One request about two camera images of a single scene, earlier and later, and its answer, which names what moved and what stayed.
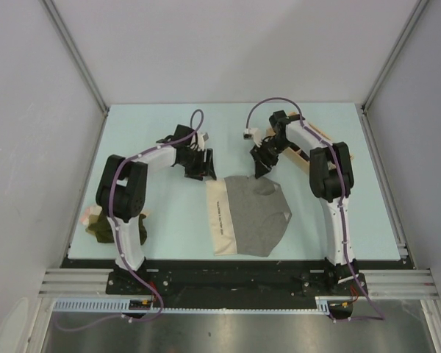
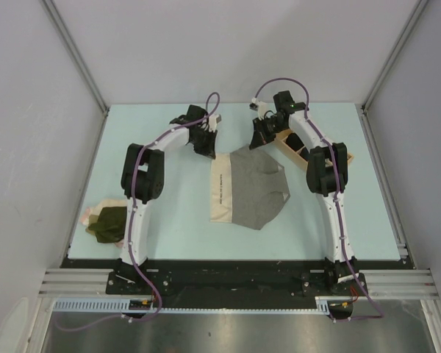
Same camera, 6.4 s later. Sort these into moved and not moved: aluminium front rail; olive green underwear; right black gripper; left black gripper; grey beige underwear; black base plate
Moved: grey beige underwear; left black gripper; right black gripper
Not moved: olive green underwear; black base plate; aluminium front rail
